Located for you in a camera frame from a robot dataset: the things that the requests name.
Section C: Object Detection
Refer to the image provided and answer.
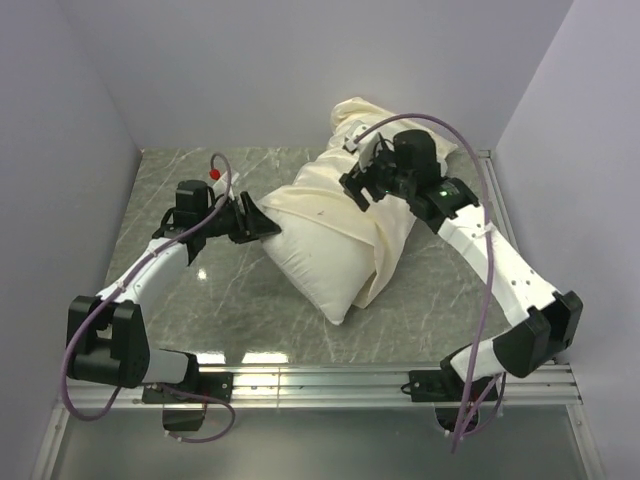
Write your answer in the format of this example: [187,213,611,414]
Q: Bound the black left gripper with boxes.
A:
[200,191,282,244]

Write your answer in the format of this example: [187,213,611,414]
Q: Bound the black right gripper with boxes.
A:
[339,141,415,213]

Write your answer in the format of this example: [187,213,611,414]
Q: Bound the cream pillowcase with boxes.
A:
[261,95,459,310]

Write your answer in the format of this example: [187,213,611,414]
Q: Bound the white pillow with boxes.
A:
[261,208,375,325]

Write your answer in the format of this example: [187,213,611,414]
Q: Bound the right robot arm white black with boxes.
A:
[340,129,583,400]

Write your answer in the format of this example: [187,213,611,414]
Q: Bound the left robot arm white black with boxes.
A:
[62,180,281,402]

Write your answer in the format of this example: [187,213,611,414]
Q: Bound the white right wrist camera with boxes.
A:
[342,120,392,171]

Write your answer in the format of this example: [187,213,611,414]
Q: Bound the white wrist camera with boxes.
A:
[342,120,392,171]
[211,170,241,198]

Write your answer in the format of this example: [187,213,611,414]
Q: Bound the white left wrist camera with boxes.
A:
[211,170,241,198]

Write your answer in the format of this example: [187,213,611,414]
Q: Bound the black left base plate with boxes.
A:
[141,372,234,404]

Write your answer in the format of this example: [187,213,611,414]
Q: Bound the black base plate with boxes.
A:
[400,370,498,403]
[141,372,234,404]

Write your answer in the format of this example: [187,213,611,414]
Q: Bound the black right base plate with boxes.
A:
[400,370,498,403]

